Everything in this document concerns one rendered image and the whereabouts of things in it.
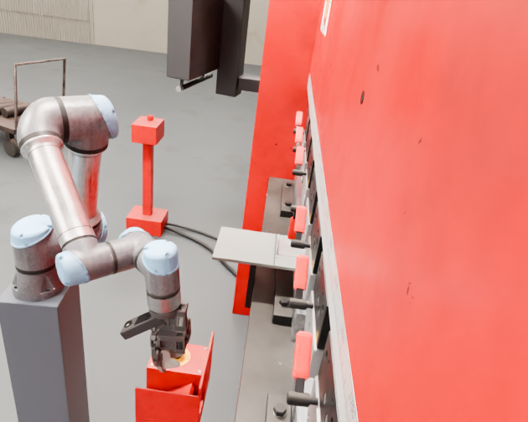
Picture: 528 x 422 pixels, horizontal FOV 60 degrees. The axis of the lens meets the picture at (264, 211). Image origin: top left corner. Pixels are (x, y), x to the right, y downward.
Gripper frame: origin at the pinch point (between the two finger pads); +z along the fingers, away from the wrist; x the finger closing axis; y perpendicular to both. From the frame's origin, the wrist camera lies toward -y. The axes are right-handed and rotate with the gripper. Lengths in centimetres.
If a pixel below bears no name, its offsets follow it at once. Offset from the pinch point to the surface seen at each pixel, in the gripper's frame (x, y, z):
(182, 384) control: 4.5, 3.9, 10.6
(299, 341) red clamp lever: -33, 31, -43
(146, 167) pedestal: 199, -66, 30
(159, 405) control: -4.9, 0.5, 7.8
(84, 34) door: 899, -406, 33
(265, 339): 10.9, 25.3, -1.6
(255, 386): -5.0, 23.9, -1.7
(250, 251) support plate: 33.2, 18.8, -14.7
